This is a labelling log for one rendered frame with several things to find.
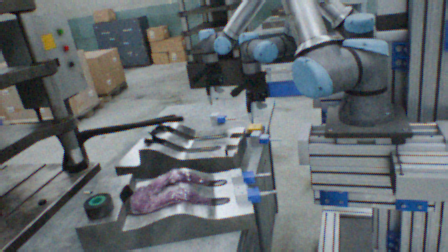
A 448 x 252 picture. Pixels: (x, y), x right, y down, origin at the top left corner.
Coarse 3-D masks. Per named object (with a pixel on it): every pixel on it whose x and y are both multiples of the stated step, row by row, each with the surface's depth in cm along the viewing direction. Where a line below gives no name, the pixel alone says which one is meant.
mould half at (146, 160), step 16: (176, 128) 148; (192, 128) 152; (240, 128) 146; (144, 144) 135; (160, 144) 134; (192, 144) 140; (208, 144) 137; (224, 144) 134; (240, 144) 137; (128, 160) 141; (144, 160) 133; (160, 160) 131; (176, 160) 130; (192, 160) 128; (208, 160) 127; (224, 160) 125; (240, 160) 135; (144, 176) 136
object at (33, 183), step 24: (0, 168) 173; (24, 168) 168; (48, 168) 164; (96, 168) 160; (0, 192) 149; (24, 192) 145; (48, 192) 142; (72, 192) 144; (24, 216) 127; (48, 216) 130; (0, 240) 116; (24, 240) 119
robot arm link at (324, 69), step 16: (288, 0) 91; (304, 0) 89; (288, 16) 92; (304, 16) 89; (320, 16) 90; (304, 32) 89; (320, 32) 89; (304, 48) 88; (320, 48) 86; (336, 48) 88; (304, 64) 87; (320, 64) 86; (336, 64) 86; (352, 64) 88; (304, 80) 90; (320, 80) 85; (336, 80) 87; (352, 80) 89; (320, 96) 89
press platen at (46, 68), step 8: (32, 64) 135; (40, 64) 135; (48, 64) 136; (56, 64) 141; (0, 72) 129; (8, 72) 128; (16, 72) 129; (24, 72) 131; (32, 72) 133; (40, 72) 135; (48, 72) 137; (56, 72) 140; (0, 80) 125; (8, 80) 128; (16, 80) 130; (0, 88) 125
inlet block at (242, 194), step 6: (240, 186) 106; (234, 192) 107; (240, 192) 103; (246, 192) 103; (252, 192) 104; (258, 192) 104; (264, 192) 105; (270, 192) 105; (276, 192) 105; (240, 198) 102; (246, 198) 102; (252, 198) 103; (258, 198) 103
